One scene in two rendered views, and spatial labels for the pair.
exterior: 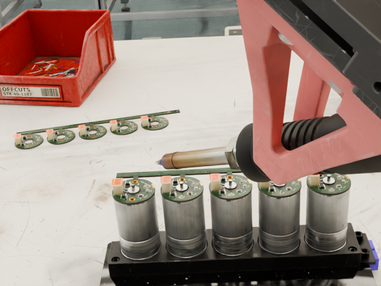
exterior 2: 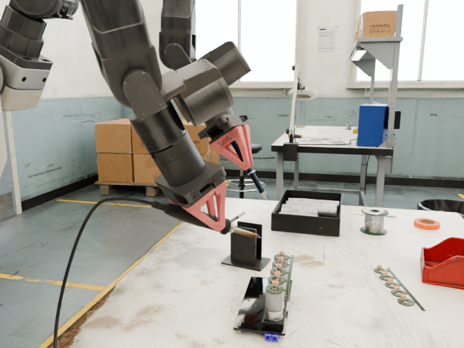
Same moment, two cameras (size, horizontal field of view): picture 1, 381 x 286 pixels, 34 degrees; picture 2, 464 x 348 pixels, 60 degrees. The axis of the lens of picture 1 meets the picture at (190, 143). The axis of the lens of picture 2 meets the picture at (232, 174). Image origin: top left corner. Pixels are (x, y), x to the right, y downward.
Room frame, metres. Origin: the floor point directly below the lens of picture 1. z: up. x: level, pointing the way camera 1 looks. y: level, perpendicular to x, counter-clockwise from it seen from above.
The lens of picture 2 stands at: (0.32, -0.60, 1.08)
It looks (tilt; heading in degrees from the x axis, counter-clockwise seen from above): 12 degrees down; 99
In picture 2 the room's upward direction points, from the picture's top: straight up
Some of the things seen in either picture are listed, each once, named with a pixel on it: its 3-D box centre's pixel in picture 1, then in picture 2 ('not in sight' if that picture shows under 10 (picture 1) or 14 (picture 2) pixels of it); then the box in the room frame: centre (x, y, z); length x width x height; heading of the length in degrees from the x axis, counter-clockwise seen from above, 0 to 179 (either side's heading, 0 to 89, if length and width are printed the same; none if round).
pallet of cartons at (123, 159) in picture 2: not in sight; (161, 155); (-1.14, 3.62, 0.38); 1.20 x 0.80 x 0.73; 1
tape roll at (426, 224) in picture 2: not in sight; (427, 224); (0.64, 0.43, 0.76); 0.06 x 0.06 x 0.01
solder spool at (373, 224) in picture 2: not in sight; (373, 220); (0.51, 0.37, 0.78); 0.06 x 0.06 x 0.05
